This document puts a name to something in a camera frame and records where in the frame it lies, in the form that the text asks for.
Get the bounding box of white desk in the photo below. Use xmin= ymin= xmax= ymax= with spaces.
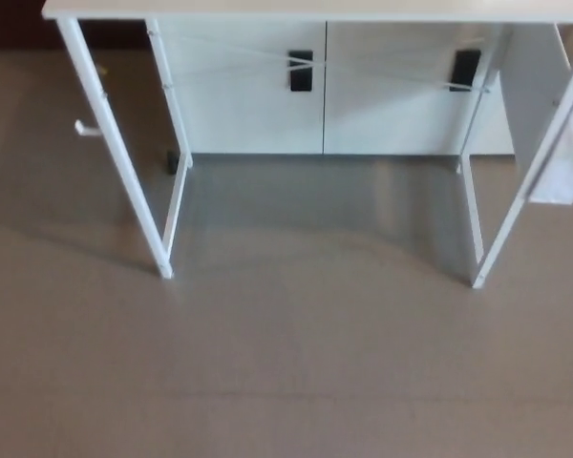
xmin=42 ymin=0 xmax=573 ymax=290

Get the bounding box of white desk side hook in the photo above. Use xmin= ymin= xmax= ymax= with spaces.
xmin=74 ymin=118 xmax=104 ymax=141

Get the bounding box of white cabinet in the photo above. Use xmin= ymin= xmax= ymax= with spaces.
xmin=151 ymin=18 xmax=573 ymax=156

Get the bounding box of black cabinet handle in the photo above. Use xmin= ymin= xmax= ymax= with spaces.
xmin=449 ymin=49 xmax=479 ymax=94
xmin=287 ymin=49 xmax=314 ymax=93

